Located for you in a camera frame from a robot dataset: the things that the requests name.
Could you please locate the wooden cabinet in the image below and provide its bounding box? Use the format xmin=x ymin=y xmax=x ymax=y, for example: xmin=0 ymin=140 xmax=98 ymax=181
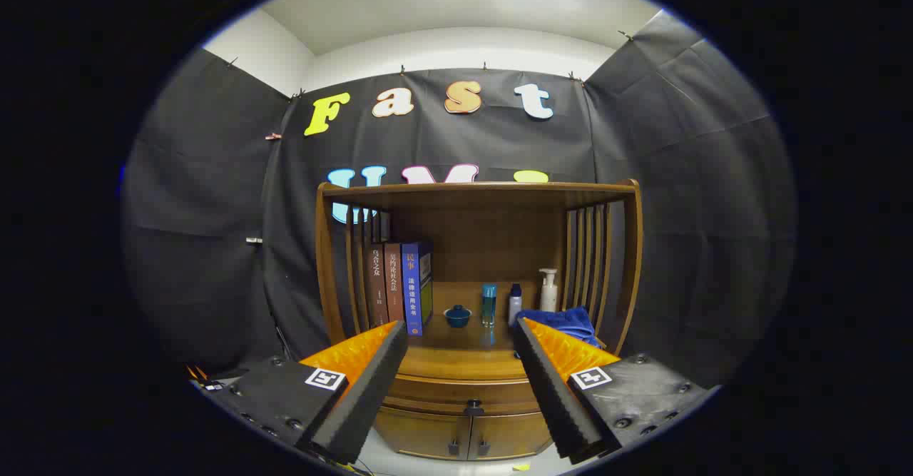
xmin=316 ymin=178 xmax=643 ymax=461

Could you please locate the reddish brown book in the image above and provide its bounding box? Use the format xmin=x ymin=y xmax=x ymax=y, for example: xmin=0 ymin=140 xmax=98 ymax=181
xmin=384 ymin=243 xmax=405 ymax=325

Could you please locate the white pump bottle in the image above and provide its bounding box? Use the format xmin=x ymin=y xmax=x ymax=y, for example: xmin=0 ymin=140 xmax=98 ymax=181
xmin=539 ymin=268 xmax=559 ymax=313

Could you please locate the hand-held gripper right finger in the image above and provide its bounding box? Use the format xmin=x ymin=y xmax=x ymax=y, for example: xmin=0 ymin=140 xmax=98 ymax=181
xmin=512 ymin=318 xmax=718 ymax=465

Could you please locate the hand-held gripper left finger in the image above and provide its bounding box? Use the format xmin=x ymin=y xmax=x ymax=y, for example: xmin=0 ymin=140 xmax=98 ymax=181
xmin=191 ymin=320 xmax=409 ymax=465

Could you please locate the dark brown book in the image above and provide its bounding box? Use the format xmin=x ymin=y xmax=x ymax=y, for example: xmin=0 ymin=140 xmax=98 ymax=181
xmin=367 ymin=246 xmax=389 ymax=328

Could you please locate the thick blue book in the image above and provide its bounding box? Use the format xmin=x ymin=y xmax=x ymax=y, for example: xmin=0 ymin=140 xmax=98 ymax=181
xmin=401 ymin=240 xmax=434 ymax=337

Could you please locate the wooden countertop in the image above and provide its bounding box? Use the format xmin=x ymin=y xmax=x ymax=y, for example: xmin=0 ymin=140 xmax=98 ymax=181
xmin=342 ymin=280 xmax=621 ymax=380

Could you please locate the folded blue towel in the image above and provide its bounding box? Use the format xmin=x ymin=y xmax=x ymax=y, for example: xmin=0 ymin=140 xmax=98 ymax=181
xmin=515 ymin=306 xmax=603 ymax=348

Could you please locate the wooden cabinet door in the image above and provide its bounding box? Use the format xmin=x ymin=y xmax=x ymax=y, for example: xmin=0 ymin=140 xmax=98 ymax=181
xmin=373 ymin=408 xmax=471 ymax=460
xmin=469 ymin=413 xmax=554 ymax=460

